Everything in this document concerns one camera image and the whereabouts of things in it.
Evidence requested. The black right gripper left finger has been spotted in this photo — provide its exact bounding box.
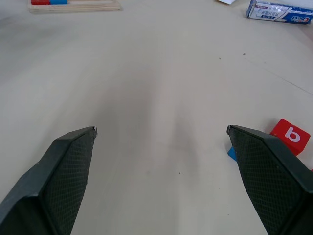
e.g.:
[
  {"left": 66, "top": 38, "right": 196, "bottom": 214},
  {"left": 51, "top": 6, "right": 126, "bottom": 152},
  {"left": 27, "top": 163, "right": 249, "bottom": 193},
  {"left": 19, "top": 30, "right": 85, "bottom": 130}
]
[{"left": 0, "top": 126, "right": 98, "bottom": 235}]

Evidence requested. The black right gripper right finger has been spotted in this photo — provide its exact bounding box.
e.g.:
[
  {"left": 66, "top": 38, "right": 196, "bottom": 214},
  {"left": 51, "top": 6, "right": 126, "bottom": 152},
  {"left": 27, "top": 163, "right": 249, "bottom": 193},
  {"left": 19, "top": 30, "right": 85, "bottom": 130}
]
[{"left": 226, "top": 124, "right": 313, "bottom": 235}]

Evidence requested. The blue letter t block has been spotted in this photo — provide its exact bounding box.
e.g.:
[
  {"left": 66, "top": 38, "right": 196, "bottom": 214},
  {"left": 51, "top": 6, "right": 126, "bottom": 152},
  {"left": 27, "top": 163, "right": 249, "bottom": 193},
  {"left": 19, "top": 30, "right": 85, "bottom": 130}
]
[{"left": 227, "top": 146, "right": 238, "bottom": 163}]

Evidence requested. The red letter b block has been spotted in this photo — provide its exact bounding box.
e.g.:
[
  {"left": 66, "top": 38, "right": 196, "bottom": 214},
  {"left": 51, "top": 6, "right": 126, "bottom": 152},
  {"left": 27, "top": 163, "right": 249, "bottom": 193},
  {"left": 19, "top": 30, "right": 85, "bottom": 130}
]
[{"left": 269, "top": 118, "right": 312, "bottom": 156}]

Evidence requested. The wooden tray with blocks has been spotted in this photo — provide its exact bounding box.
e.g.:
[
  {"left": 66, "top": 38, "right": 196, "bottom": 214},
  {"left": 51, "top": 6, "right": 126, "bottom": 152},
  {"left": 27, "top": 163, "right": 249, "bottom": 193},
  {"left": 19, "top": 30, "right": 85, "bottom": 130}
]
[{"left": 27, "top": 0, "right": 122, "bottom": 13}]

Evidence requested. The blue white toothpaste box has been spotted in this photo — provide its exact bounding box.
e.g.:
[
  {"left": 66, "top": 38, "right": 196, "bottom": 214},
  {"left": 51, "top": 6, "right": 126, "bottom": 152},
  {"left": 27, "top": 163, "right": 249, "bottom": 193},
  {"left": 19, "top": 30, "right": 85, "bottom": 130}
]
[{"left": 245, "top": 0, "right": 313, "bottom": 25}]

